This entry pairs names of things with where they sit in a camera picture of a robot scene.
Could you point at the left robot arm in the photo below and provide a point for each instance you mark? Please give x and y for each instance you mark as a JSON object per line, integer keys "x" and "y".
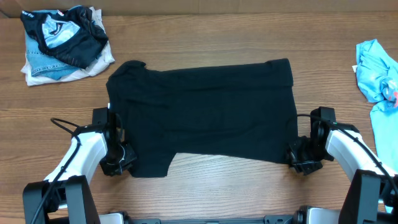
{"x": 64, "y": 196}

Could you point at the black t-shirt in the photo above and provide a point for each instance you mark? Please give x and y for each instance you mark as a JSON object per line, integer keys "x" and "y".
{"x": 243, "y": 111}

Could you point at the folded blue denim jeans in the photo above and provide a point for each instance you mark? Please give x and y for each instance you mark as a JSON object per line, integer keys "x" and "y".
{"x": 43, "y": 63}

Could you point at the folded white cloth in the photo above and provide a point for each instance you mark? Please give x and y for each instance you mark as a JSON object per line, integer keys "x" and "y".
{"x": 101, "y": 63}

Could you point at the black and grey jersey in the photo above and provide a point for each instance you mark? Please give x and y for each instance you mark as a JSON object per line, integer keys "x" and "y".
{"x": 81, "y": 50}

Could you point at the light blue garment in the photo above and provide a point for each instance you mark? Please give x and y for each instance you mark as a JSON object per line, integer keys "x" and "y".
{"x": 376, "y": 75}

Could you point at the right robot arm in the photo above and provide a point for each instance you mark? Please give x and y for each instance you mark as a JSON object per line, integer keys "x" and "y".
{"x": 372, "y": 195}

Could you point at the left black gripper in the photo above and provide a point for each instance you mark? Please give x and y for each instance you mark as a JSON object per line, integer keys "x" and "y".
{"x": 111, "y": 170}

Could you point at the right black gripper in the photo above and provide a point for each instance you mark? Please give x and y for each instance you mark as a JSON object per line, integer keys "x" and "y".
{"x": 293, "y": 155}

